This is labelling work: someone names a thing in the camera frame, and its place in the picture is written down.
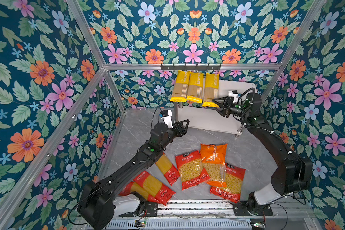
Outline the red macaroni bag left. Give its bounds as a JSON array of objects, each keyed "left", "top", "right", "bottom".
[{"left": 175, "top": 150, "right": 211, "bottom": 190}]

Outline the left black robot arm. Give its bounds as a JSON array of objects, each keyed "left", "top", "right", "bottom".
[{"left": 77, "top": 119, "right": 189, "bottom": 230}]

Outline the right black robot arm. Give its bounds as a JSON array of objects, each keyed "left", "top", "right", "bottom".
[{"left": 212, "top": 89, "right": 312, "bottom": 216}]

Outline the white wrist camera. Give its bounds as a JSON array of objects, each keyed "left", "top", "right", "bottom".
[
  {"left": 228, "top": 90, "right": 239, "bottom": 101},
  {"left": 160, "top": 110, "right": 173, "bottom": 128}
]

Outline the red macaroni bag right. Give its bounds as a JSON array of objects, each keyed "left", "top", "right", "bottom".
[{"left": 210, "top": 163, "right": 246, "bottom": 203}]

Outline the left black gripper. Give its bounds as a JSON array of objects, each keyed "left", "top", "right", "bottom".
[{"left": 157, "top": 119, "right": 188, "bottom": 151}]

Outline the red macaroni bag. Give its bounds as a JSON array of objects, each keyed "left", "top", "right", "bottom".
[
  {"left": 175, "top": 150, "right": 211, "bottom": 190},
  {"left": 210, "top": 163, "right": 246, "bottom": 203}
]

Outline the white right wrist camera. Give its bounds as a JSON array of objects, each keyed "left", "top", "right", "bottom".
[{"left": 228, "top": 90, "right": 239, "bottom": 101}]

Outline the orange macaroni bag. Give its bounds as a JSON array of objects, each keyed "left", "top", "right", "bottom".
[{"left": 200, "top": 144, "right": 227, "bottom": 187}]

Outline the black wall hook rack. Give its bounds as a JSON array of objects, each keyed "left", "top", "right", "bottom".
[{"left": 160, "top": 63, "right": 221, "bottom": 72}]

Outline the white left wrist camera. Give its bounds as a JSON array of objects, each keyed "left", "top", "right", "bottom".
[{"left": 160, "top": 110, "right": 173, "bottom": 128}]

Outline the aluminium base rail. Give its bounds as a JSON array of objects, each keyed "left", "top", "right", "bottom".
[{"left": 103, "top": 198, "right": 322, "bottom": 230}]

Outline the red spaghetti package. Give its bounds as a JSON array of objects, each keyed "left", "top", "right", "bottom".
[
  {"left": 155, "top": 153, "right": 180, "bottom": 186},
  {"left": 133, "top": 171, "right": 175, "bottom": 205},
  {"left": 119, "top": 181, "right": 160, "bottom": 203}
]

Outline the white two-tier shelf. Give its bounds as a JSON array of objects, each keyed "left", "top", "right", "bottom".
[{"left": 173, "top": 80, "right": 256, "bottom": 136}]

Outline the yellow spaghetti package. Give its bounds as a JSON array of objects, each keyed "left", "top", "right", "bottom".
[
  {"left": 202, "top": 73, "right": 219, "bottom": 107},
  {"left": 187, "top": 72, "right": 204, "bottom": 104},
  {"left": 170, "top": 71, "right": 190, "bottom": 103}
]

